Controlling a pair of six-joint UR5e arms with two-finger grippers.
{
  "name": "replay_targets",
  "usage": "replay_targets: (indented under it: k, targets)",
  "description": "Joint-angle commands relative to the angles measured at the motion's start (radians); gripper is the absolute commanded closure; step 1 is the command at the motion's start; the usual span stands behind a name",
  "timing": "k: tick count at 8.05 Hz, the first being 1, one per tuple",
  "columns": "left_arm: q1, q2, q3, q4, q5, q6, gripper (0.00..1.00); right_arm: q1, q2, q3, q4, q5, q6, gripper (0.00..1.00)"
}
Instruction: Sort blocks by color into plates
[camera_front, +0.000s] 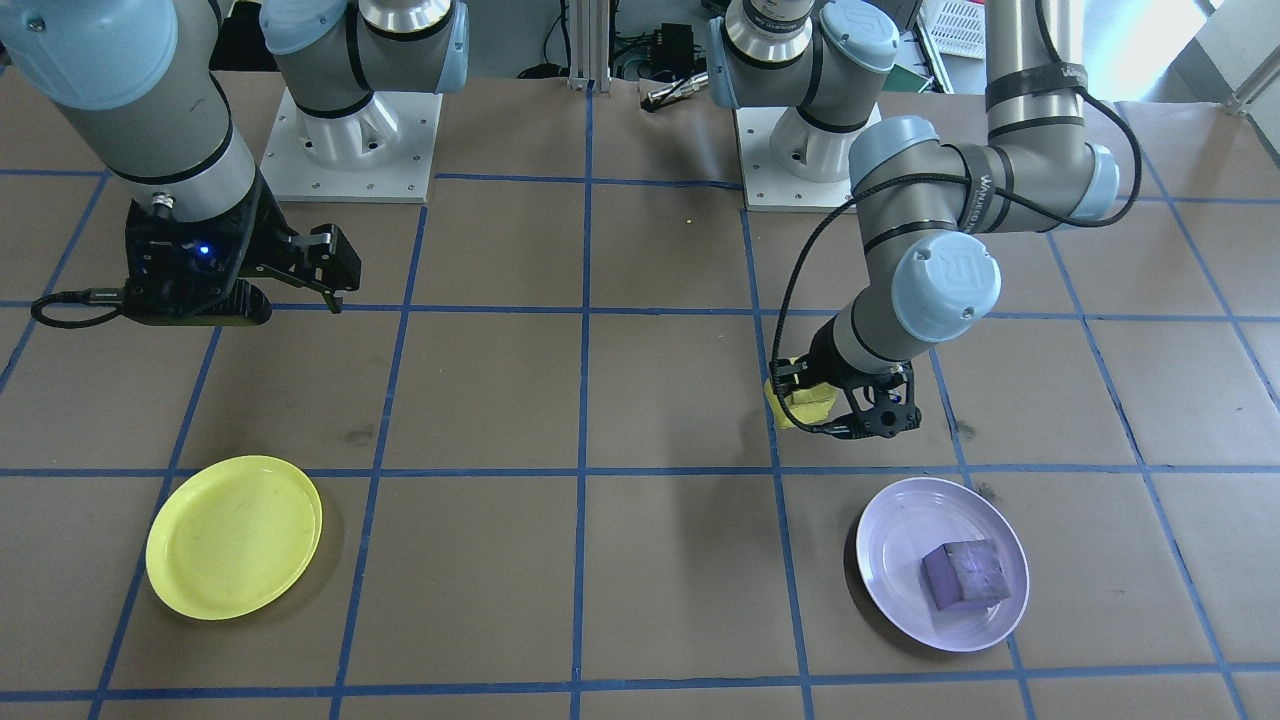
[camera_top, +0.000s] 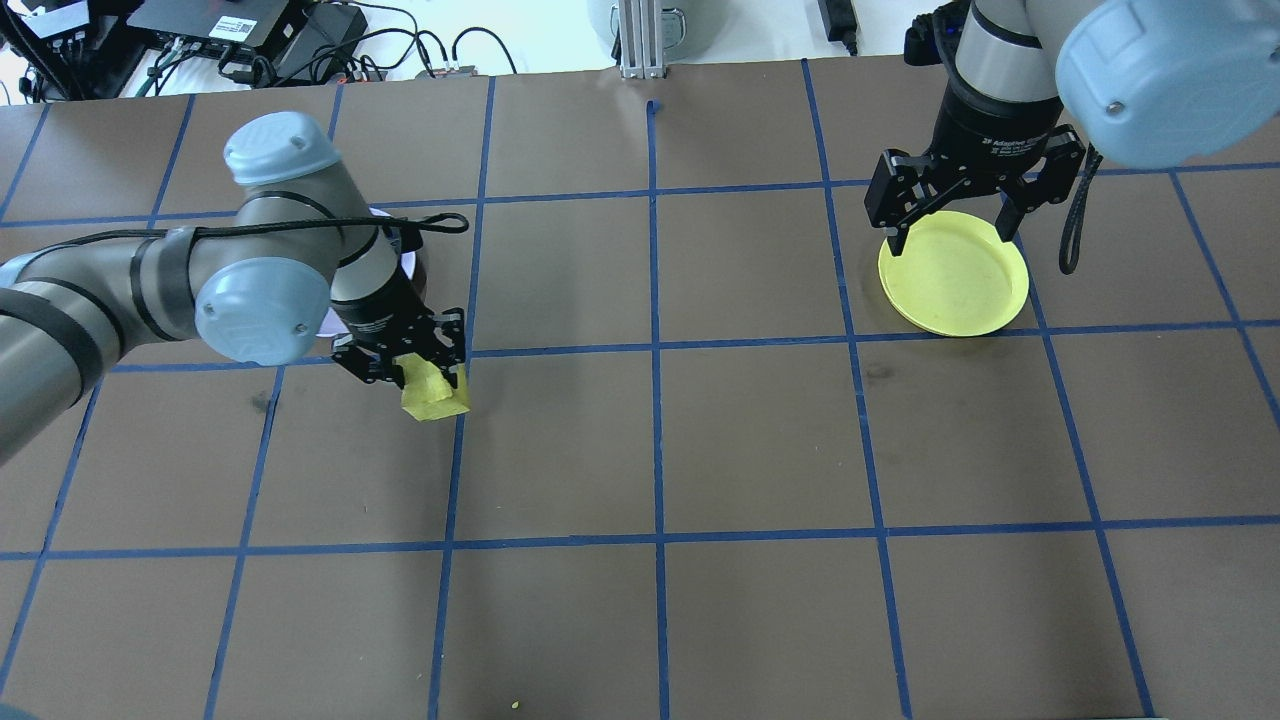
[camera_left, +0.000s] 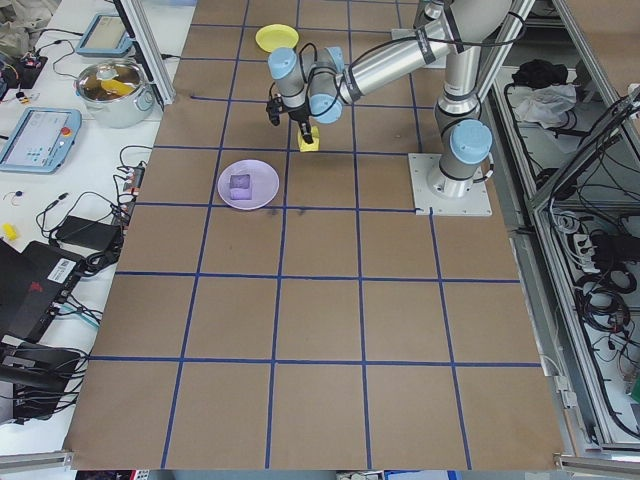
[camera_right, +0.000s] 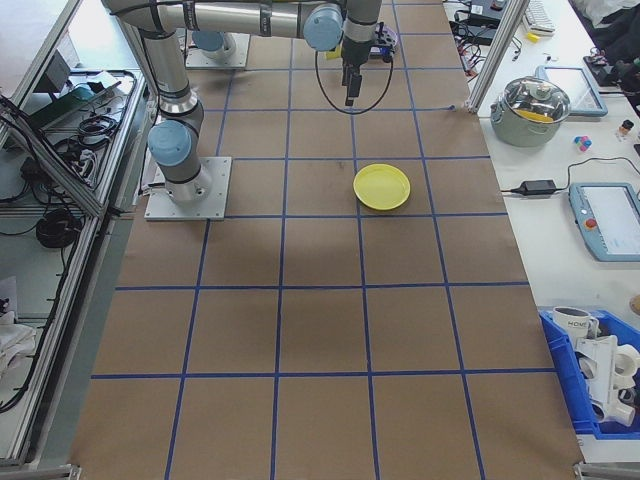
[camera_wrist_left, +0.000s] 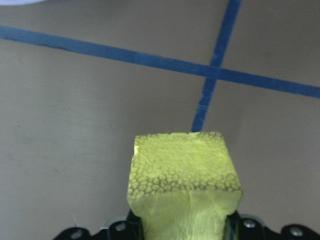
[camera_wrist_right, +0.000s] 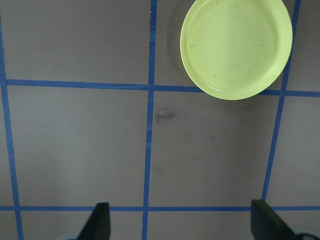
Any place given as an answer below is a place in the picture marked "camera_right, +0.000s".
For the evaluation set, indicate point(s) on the blue plastic bin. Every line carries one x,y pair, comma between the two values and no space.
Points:
560,380

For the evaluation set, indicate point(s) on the white plastic pipe fitting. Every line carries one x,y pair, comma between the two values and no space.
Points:
605,370

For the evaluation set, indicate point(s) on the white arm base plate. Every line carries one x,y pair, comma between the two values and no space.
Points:
215,200
240,60

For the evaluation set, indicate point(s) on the white keyboard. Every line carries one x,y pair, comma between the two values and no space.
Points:
540,17

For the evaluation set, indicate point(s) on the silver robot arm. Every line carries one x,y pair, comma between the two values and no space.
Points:
170,75
207,42

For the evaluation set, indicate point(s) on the colourful toy ball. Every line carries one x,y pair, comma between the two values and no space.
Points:
582,143

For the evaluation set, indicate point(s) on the yellow plastic plate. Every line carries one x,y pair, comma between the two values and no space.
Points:
382,187

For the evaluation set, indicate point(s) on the small yellow block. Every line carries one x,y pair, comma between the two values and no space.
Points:
532,36

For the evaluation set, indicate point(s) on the V-shaped metal bar frame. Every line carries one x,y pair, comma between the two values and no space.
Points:
52,350

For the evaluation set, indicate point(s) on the blue-grey teach pendant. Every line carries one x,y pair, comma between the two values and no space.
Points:
610,220
575,90

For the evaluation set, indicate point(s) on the small black box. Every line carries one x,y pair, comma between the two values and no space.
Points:
30,170

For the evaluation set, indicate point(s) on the aluminium extrusion post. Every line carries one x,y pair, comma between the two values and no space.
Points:
496,50

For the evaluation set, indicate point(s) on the grey pot with glass lid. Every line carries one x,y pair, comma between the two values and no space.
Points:
530,125

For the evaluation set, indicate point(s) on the brown object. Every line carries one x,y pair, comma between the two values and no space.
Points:
636,305

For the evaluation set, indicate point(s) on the small red connectors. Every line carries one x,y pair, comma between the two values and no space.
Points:
470,60

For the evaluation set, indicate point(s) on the white cloth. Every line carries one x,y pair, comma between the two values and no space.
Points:
15,345

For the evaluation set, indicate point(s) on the small bottle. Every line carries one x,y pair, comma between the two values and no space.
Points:
625,131

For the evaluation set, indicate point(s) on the black device with white label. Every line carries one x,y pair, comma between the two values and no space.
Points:
487,15

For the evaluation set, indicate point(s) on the white mug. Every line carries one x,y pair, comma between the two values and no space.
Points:
570,325

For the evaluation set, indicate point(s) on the grey box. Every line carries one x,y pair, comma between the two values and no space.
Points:
55,75

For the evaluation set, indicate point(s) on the black power adapter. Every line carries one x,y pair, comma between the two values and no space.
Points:
539,187

